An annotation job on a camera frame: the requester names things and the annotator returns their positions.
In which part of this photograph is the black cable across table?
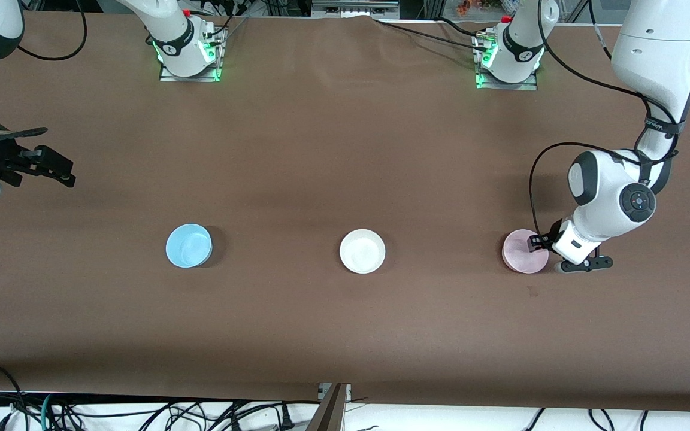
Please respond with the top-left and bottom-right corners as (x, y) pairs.
(374, 17), (492, 52)

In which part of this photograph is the brown table cover sheet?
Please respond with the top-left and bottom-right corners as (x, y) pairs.
(0, 11), (690, 414)

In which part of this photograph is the pink bowl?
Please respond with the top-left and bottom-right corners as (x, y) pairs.
(501, 229), (550, 275)

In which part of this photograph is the grey table support beam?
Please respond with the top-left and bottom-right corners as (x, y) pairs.
(307, 383), (349, 431)

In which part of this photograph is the blue bowl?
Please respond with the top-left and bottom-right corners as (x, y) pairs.
(165, 223), (213, 269)

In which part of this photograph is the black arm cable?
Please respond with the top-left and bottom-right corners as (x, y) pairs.
(0, 0), (89, 142)
(528, 0), (682, 238)

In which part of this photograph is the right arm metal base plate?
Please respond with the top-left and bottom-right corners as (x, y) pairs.
(159, 27), (223, 83)

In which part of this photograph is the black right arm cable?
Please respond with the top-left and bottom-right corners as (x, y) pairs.
(0, 0), (89, 142)

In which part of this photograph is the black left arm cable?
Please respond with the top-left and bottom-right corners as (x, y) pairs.
(528, 0), (682, 238)

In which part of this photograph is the white bowl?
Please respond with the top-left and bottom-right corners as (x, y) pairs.
(339, 229), (386, 275)

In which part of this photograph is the orange background object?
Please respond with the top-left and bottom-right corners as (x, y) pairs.
(457, 0), (503, 16)

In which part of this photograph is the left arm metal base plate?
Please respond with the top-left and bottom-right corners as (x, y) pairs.
(474, 33), (539, 91)

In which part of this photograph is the silver aluminium frame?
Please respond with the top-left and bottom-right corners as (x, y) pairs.
(311, 0), (400, 18)

